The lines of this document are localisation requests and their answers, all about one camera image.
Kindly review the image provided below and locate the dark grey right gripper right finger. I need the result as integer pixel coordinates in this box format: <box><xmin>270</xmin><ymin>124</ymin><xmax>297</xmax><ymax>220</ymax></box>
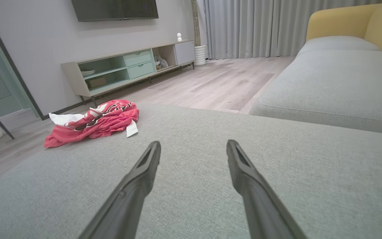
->
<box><xmin>226</xmin><ymin>139</ymin><xmax>308</xmax><ymax>239</ymax></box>

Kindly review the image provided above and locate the brown storage box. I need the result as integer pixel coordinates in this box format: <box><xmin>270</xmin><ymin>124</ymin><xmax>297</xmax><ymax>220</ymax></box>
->
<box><xmin>86</xmin><ymin>77</ymin><xmax>108</xmax><ymax>90</ymax></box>

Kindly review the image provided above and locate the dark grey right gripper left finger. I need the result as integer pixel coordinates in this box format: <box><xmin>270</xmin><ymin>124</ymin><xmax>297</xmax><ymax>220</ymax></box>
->
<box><xmin>78</xmin><ymin>141</ymin><xmax>161</xmax><ymax>239</ymax></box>

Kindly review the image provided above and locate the pale crumpled shelf clutter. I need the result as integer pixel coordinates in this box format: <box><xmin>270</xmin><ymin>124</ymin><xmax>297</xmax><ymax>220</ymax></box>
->
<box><xmin>154</xmin><ymin>55</ymin><xmax>169</xmax><ymax>70</ymax></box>

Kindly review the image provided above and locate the black flat television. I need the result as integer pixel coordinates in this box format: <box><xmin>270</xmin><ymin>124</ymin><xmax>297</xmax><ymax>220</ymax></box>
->
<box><xmin>71</xmin><ymin>0</ymin><xmax>159</xmax><ymax>23</ymax></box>

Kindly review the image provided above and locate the white ribbed plant pot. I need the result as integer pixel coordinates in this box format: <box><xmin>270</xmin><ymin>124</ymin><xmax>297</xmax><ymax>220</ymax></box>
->
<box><xmin>194</xmin><ymin>45</ymin><xmax>208</xmax><ymax>66</ymax></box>

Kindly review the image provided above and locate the green leafy indoor tree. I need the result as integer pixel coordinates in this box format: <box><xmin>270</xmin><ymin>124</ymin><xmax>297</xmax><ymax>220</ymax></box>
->
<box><xmin>191</xmin><ymin>0</ymin><xmax>202</xmax><ymax>47</ymax></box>

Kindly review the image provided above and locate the yellow and grey fabric sofa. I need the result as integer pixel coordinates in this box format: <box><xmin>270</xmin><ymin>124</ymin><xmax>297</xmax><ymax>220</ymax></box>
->
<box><xmin>249</xmin><ymin>0</ymin><xmax>382</xmax><ymax>136</ymax></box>

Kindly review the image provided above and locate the grey pleated curtain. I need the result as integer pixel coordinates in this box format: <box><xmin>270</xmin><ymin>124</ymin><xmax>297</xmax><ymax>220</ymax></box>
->
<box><xmin>198</xmin><ymin>0</ymin><xmax>382</xmax><ymax>60</ymax></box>

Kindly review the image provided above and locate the red garment with white sleeves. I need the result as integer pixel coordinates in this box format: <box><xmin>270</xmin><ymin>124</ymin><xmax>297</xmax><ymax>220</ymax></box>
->
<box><xmin>44</xmin><ymin>99</ymin><xmax>140</xmax><ymax>148</ymax></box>

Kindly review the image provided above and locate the beige and teal TV cabinet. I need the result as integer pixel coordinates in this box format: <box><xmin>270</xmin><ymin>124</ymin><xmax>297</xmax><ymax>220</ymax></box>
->
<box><xmin>61</xmin><ymin>40</ymin><xmax>197</xmax><ymax>107</ymax></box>

